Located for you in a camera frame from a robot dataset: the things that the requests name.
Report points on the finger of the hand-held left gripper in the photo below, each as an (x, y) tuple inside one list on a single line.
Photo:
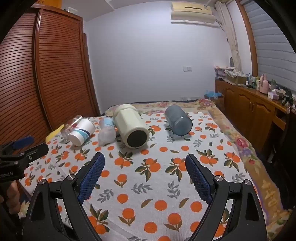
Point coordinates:
[(23, 141), (34, 151)]

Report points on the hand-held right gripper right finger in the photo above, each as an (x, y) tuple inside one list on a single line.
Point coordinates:
[(196, 177)]

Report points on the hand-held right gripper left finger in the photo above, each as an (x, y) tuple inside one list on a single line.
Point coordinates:
[(93, 176)]

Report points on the clear plastic cup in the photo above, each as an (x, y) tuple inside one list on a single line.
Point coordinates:
[(68, 128)]

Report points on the white blue paper cup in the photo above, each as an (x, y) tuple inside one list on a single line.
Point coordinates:
[(83, 132)]

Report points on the grey-blue plastic cup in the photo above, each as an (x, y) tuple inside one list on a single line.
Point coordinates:
[(177, 119)]

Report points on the large cream cup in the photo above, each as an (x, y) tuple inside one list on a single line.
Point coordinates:
[(128, 122)]

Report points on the person's left hand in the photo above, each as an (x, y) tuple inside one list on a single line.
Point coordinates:
[(13, 194)]

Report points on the yellow flat item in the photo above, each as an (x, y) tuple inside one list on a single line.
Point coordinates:
[(53, 135)]

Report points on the clear plastic bottle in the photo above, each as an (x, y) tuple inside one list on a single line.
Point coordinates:
[(106, 132)]

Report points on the orange fruit print cloth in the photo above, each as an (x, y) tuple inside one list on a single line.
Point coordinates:
[(150, 187)]

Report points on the floral blanket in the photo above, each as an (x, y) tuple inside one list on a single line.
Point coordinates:
[(242, 139)]

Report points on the wooden slatted wardrobe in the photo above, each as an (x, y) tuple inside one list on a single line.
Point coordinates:
[(57, 69)]

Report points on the cardboard box with blue items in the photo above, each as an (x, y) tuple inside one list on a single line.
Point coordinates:
[(214, 98)]

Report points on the wooden sideboard cabinet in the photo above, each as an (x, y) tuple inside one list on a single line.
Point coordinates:
[(242, 109)]

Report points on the pile of sundries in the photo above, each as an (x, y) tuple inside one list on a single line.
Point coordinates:
[(229, 73)]

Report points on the group of small bottles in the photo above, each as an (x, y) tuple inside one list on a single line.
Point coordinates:
[(253, 82)]

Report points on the tissue box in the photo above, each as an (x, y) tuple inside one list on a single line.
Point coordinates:
[(275, 94)]

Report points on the pink kettle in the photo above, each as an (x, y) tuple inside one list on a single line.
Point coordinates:
[(264, 84)]

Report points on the dark green item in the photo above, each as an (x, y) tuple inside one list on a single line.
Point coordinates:
[(288, 97)]

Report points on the white box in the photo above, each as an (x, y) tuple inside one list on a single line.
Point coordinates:
[(69, 10)]

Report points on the cream curtain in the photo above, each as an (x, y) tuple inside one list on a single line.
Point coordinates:
[(231, 34)]

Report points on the white window blinds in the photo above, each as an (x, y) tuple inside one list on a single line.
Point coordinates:
[(272, 46)]

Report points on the white air conditioner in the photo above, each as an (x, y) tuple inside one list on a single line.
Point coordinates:
[(192, 14)]

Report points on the white wall switch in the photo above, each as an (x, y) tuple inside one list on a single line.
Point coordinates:
[(187, 68)]

